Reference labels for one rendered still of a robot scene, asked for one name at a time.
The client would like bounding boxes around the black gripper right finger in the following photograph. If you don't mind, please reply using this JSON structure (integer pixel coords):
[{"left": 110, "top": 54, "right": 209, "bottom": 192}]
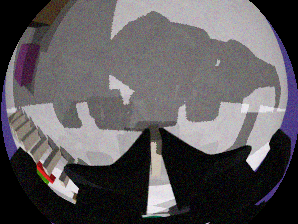
[{"left": 160, "top": 128, "right": 251, "bottom": 212}]

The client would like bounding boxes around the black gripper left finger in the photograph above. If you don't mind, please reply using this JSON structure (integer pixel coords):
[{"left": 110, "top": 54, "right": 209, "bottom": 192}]
[{"left": 64, "top": 128, "right": 152, "bottom": 216}]

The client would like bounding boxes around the red rectangular block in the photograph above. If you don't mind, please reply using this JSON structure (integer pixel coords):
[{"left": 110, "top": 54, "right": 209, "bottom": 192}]
[{"left": 36, "top": 160, "right": 56, "bottom": 184}]

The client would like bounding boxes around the green rectangular block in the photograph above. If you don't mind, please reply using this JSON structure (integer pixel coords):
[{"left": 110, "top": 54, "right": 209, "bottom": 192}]
[{"left": 36, "top": 171, "right": 49, "bottom": 185}]

